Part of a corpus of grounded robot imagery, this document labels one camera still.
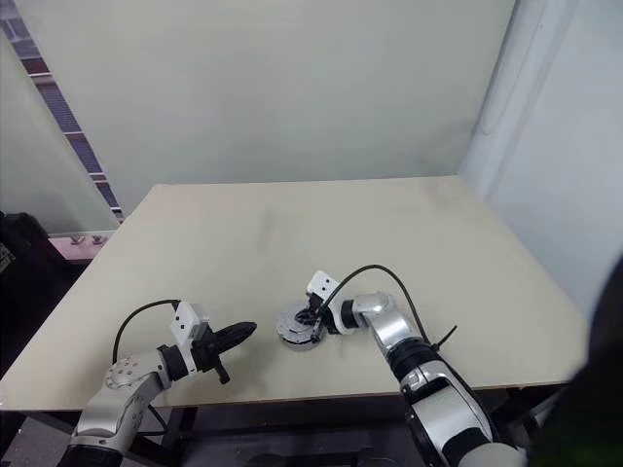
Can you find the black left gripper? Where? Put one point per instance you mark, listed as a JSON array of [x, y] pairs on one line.
[[207, 352]]

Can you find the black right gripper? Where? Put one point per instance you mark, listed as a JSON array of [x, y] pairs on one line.
[[327, 318]]

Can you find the motor stator with copper windings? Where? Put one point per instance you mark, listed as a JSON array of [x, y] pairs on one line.
[[304, 346]]

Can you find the round motor circuit board cover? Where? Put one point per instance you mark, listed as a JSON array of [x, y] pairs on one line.
[[287, 326]]

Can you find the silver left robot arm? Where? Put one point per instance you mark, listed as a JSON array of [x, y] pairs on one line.
[[126, 384]]

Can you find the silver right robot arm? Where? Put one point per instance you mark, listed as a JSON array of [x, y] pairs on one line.
[[418, 370]]

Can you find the black zip tie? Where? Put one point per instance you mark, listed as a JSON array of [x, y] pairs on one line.
[[445, 336]]

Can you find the pink ledge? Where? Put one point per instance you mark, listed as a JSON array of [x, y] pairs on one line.
[[73, 250]]

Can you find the frosted glass panel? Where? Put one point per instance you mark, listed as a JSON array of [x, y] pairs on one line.
[[44, 170]]

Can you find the dark blurry object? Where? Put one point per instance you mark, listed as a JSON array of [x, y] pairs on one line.
[[598, 379]]

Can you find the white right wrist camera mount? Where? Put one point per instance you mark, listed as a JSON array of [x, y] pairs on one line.
[[322, 286]]

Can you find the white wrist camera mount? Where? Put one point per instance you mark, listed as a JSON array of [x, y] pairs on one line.
[[322, 286], [187, 323]]

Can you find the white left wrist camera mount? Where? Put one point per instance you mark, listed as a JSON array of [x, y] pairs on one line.
[[187, 323]]

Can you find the small metal glass bracket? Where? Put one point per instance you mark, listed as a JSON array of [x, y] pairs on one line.
[[76, 239], [97, 239]]

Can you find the purple striped window frame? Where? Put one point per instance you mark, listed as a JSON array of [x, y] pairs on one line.
[[73, 131]]

